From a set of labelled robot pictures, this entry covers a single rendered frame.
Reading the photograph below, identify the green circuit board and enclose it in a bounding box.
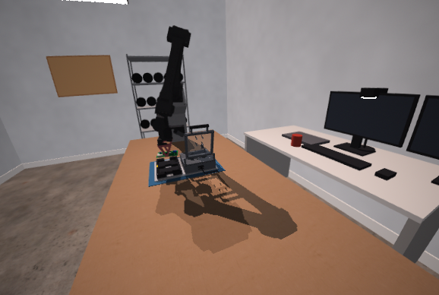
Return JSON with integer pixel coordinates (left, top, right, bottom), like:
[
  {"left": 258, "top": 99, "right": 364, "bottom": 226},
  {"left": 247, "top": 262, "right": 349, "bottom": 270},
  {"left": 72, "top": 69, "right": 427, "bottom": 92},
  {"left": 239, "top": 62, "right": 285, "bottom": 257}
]
[{"left": 156, "top": 151, "right": 178, "bottom": 158}]

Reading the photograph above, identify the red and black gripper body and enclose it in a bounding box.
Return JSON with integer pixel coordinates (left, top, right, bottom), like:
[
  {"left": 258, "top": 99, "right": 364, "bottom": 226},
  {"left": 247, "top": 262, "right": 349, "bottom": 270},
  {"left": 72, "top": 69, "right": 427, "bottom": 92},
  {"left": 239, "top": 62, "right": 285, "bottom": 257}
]
[{"left": 157, "top": 131, "right": 172, "bottom": 146}]

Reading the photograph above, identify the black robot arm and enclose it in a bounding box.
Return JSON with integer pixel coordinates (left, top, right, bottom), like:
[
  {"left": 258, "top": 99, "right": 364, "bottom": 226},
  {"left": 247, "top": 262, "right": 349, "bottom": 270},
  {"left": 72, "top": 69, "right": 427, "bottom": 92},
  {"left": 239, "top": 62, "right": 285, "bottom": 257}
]
[{"left": 153, "top": 25, "right": 191, "bottom": 138}]

